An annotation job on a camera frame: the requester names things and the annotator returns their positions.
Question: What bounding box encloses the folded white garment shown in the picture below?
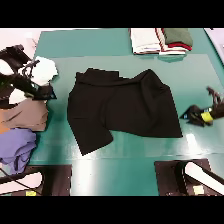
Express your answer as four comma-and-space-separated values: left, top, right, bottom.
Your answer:
129, 28, 163, 55

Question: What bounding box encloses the dark green garment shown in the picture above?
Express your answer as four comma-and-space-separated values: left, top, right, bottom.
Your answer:
162, 28, 194, 48

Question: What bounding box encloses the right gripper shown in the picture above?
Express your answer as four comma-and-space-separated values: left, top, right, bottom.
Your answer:
179, 104, 206, 128

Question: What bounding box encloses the orange garment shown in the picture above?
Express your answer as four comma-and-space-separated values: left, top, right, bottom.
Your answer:
0, 109, 11, 135

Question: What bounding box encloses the purple garment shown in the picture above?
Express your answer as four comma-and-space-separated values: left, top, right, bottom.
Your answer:
0, 127, 38, 176

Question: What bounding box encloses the white garment with red stripe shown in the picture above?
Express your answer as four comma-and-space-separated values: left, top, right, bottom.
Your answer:
154, 28, 188, 57

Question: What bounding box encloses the black T-shirt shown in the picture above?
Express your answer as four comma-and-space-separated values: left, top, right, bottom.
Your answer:
66, 67, 184, 157

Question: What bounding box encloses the brown garment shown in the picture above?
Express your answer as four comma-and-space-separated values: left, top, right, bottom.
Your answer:
0, 97, 50, 133

